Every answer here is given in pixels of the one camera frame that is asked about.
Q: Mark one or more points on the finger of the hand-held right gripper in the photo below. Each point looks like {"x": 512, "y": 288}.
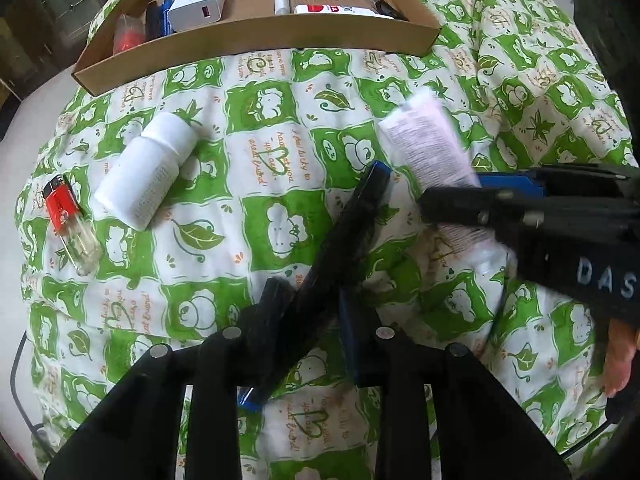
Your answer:
{"x": 510, "y": 182}
{"x": 460, "y": 207}

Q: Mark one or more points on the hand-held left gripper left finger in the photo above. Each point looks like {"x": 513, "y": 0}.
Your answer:
{"x": 265, "y": 320}

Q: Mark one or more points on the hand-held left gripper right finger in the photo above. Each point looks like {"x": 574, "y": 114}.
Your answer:
{"x": 352, "y": 345}

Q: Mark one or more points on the pale tube with barcode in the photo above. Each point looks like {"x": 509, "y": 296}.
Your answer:
{"x": 430, "y": 140}

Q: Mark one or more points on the black marker with blue ends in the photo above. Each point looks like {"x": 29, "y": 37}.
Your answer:
{"x": 345, "y": 225}

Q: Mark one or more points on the shallow cardboard box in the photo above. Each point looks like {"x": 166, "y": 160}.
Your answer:
{"x": 280, "y": 35}

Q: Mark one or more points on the white charger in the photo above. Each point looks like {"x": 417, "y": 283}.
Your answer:
{"x": 192, "y": 10}

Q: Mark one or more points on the blue pen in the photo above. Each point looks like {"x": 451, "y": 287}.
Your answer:
{"x": 164, "y": 17}

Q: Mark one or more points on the person's right hand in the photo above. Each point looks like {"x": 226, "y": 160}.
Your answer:
{"x": 620, "y": 360}

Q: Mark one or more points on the green and white printed blanket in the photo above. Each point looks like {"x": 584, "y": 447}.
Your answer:
{"x": 280, "y": 220}

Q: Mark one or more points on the white pill bottle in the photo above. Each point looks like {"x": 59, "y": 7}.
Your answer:
{"x": 140, "y": 180}

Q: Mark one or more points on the white cosmetic tube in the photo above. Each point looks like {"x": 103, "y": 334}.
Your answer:
{"x": 345, "y": 10}

